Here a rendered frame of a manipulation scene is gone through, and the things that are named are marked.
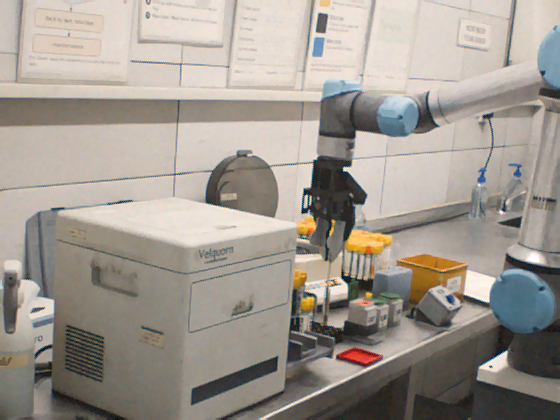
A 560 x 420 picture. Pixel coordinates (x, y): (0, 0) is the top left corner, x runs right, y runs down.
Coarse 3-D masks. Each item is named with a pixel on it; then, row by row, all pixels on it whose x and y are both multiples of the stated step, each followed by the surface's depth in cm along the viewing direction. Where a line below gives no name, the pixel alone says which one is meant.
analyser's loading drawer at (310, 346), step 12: (300, 336) 168; (312, 336) 167; (324, 336) 172; (288, 348) 164; (300, 348) 163; (312, 348) 167; (324, 348) 171; (288, 360) 163; (300, 360) 163; (312, 360) 167
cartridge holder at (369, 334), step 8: (344, 328) 192; (352, 328) 191; (360, 328) 190; (368, 328) 190; (376, 328) 193; (344, 336) 192; (352, 336) 191; (360, 336) 190; (368, 336) 190; (376, 336) 190; (384, 336) 193; (368, 344) 189
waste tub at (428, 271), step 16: (416, 256) 232; (432, 256) 234; (416, 272) 222; (432, 272) 219; (448, 272) 220; (464, 272) 227; (416, 288) 223; (432, 288) 220; (448, 288) 222; (464, 288) 229; (416, 304) 223
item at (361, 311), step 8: (352, 304) 191; (360, 304) 190; (368, 304) 190; (352, 312) 191; (360, 312) 190; (368, 312) 189; (376, 312) 192; (352, 320) 191; (360, 320) 190; (368, 320) 190
